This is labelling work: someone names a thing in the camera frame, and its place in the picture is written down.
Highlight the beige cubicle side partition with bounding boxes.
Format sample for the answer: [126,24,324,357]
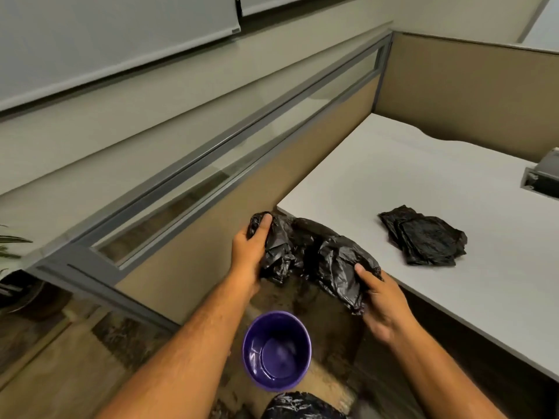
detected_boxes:
[375,31,559,164]

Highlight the folded black trash bags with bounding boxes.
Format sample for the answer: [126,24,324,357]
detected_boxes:
[378,205,468,267]

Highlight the narrow white roller blind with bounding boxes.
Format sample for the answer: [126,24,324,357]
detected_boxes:
[239,0,332,17]

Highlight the person's left forearm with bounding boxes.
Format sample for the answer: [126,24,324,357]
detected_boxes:
[94,271,261,419]

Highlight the person's right hand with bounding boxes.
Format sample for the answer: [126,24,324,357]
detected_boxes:
[354,263,420,348]

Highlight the green potted plant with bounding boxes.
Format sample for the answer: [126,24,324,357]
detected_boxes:
[0,224,44,315]

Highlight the purple plastic waste bin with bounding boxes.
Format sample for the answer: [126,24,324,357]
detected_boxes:
[242,311,312,392]

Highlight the black plastic trash bag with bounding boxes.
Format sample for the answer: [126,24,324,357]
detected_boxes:
[247,211,384,316]

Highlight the person's left hand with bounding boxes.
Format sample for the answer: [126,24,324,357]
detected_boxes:
[229,213,273,297]

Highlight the person's right forearm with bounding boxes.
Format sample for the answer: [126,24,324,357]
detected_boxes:
[388,317,509,419]

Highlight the grey desk cable box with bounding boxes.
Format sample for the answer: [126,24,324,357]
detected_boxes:
[520,148,559,199]

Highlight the beige cubicle partition with glass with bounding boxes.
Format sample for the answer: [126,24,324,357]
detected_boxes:
[26,30,394,334]

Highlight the crumpled black plastic bag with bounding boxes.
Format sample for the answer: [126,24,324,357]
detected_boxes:
[261,392,348,419]

